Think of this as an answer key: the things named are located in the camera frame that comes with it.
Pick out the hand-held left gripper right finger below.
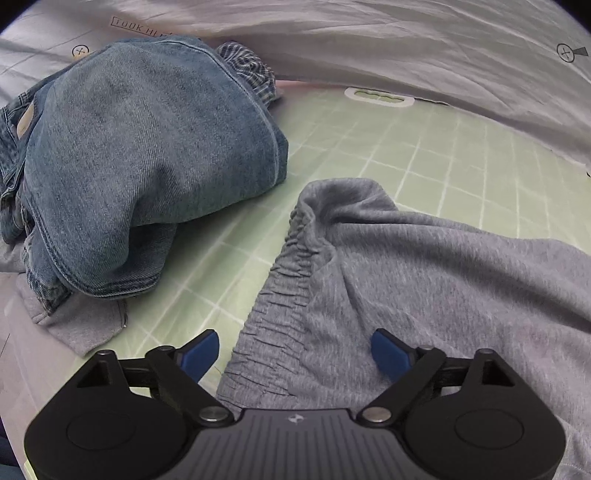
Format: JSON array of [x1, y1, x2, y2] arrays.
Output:
[[357, 328, 518, 424]]

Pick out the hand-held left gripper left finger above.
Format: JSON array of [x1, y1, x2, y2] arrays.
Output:
[[76, 329, 234, 424]]

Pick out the grey knit shorts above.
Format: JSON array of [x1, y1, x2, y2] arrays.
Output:
[[216, 178, 591, 480]]

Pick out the grey sweatshirt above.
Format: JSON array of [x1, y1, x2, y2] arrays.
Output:
[[0, 240, 129, 357]]

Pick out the blue denim jeans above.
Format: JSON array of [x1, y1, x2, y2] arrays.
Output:
[[0, 36, 290, 315]]

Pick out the green grid mat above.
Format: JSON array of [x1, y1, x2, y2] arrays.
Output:
[[18, 85, 591, 480]]

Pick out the blue checked cloth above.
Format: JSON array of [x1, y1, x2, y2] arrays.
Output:
[[216, 41, 285, 110]]

